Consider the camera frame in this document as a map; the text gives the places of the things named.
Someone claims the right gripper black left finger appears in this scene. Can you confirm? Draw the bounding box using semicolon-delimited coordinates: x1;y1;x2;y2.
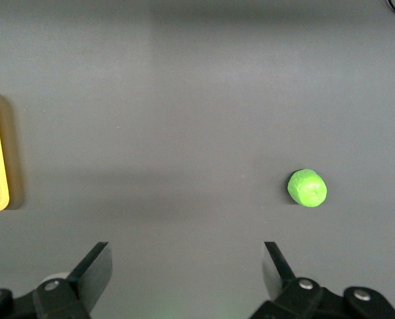
33;241;114;319

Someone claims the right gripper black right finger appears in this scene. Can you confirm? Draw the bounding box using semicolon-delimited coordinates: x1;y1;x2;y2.
250;241;324;319

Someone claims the green apple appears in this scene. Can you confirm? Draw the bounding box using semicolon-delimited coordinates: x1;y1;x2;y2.
286;168;328;209

